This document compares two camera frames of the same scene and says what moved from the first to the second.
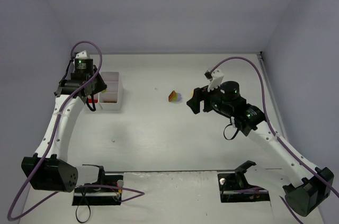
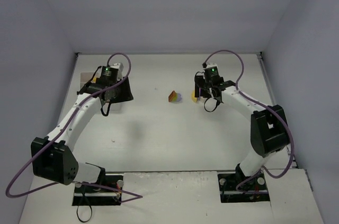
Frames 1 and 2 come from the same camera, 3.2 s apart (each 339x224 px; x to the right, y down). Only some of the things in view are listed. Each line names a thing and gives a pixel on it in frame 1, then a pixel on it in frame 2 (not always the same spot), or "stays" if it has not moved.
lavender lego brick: x=178 y=97 stays
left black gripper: x=96 y=86 to x=126 y=90
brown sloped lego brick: x=171 y=96 stays
